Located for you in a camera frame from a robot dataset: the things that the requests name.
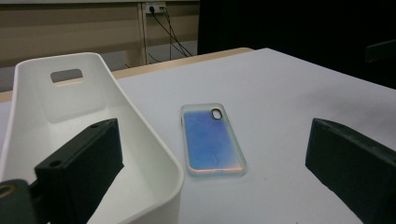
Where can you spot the iridescent blue phone case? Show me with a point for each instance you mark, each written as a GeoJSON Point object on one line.
{"type": "Point", "coordinates": [210, 143]}

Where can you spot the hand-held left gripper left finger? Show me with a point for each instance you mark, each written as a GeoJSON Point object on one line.
{"type": "Point", "coordinates": [81, 161]}

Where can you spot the black curtain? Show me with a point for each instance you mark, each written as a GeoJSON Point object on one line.
{"type": "Point", "coordinates": [280, 28]}

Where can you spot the wall power outlet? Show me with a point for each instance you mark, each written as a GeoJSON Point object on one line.
{"type": "Point", "coordinates": [154, 6]}

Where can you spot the white plastic bin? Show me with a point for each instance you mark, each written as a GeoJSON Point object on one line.
{"type": "Point", "coordinates": [146, 174]}

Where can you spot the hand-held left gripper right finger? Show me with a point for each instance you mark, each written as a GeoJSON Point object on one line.
{"type": "Point", "coordinates": [358, 174]}

